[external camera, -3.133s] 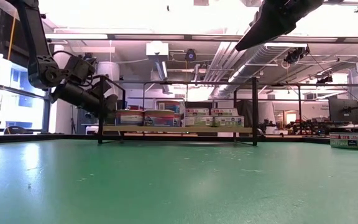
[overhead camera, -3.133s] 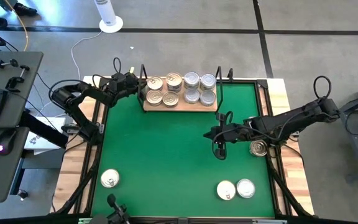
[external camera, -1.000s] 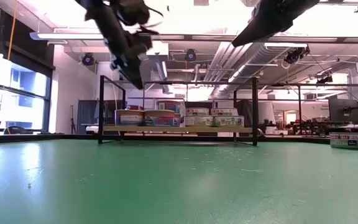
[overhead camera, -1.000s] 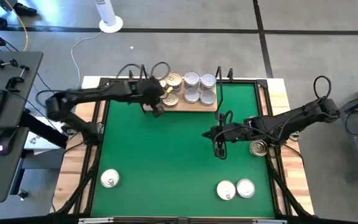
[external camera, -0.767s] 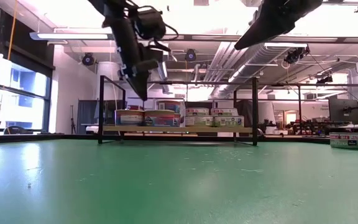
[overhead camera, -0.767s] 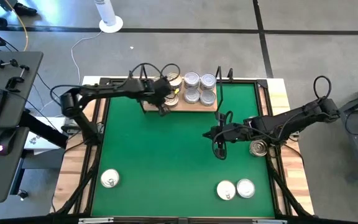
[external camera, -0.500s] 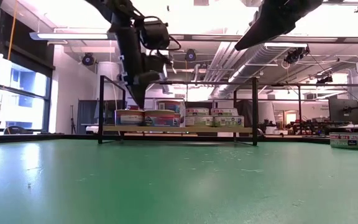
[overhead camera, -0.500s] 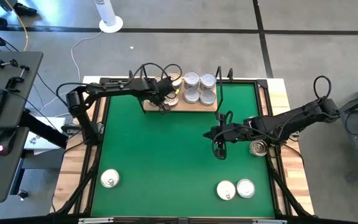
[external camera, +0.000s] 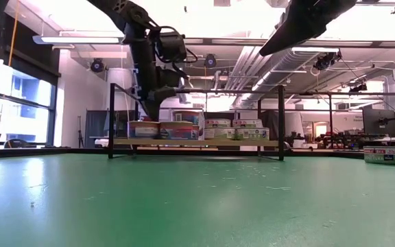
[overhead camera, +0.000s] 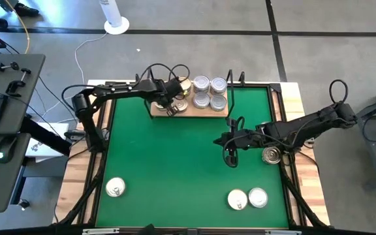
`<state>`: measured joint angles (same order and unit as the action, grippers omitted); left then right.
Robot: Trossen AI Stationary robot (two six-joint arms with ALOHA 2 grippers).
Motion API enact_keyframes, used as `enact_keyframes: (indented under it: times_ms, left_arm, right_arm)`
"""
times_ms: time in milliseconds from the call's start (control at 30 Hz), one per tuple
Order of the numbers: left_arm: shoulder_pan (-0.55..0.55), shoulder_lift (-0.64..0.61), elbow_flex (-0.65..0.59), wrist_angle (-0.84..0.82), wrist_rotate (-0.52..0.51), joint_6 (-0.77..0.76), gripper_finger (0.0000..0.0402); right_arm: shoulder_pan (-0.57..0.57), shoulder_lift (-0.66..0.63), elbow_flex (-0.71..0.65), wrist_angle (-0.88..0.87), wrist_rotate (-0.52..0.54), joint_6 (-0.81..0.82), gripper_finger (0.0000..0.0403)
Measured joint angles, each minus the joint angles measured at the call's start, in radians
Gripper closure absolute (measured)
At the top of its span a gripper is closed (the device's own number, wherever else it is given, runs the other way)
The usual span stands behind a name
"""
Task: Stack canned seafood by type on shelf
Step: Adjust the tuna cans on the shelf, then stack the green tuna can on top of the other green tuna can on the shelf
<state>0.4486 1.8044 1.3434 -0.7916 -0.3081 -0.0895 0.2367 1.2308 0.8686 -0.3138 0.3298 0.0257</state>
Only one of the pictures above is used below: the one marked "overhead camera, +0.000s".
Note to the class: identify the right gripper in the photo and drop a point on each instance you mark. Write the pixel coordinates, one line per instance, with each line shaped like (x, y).
(240, 138)

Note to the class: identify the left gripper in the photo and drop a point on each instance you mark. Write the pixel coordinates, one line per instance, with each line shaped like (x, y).
(168, 96)

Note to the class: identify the blue pink salmon can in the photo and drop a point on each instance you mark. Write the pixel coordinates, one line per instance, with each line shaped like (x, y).
(237, 199)
(158, 107)
(183, 105)
(115, 187)
(187, 85)

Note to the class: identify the green white tuna can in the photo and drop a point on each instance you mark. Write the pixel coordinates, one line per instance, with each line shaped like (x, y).
(271, 156)
(218, 85)
(218, 102)
(201, 100)
(258, 197)
(201, 84)

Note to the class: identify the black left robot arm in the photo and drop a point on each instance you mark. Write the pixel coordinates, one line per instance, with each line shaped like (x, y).
(119, 89)

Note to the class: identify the green table mat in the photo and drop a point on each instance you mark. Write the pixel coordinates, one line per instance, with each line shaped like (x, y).
(175, 163)

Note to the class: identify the white tower fan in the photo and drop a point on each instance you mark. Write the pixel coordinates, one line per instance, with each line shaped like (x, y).
(114, 19)

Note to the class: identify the white paper box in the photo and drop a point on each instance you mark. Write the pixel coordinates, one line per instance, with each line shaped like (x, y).
(41, 148)

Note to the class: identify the grey desk foot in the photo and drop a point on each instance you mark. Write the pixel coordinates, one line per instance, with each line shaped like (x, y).
(44, 167)

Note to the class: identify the grey desk panel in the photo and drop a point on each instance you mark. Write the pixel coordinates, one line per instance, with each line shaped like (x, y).
(21, 111)

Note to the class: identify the dark grey metal stand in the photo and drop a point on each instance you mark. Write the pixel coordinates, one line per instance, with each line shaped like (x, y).
(370, 124)

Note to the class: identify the black computer mouse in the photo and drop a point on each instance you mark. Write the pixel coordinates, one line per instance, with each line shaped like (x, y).
(6, 148)

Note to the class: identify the black desk caster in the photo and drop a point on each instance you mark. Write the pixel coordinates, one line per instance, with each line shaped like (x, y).
(23, 204)

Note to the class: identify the black frame wooden shelf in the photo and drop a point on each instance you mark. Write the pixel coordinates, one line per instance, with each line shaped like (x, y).
(194, 113)

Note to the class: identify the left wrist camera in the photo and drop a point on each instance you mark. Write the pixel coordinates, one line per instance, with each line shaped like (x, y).
(175, 87)

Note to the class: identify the black table-edge post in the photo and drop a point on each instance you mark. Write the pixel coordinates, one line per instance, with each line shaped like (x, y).
(137, 78)
(241, 77)

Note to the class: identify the black aluminium table frame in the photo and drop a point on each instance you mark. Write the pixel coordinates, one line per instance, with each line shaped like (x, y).
(256, 85)

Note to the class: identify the black side bracket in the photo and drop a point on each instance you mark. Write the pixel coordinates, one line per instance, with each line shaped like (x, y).
(74, 134)

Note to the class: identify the silver metal bracket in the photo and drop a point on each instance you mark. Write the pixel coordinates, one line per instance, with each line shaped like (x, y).
(100, 231)
(282, 232)

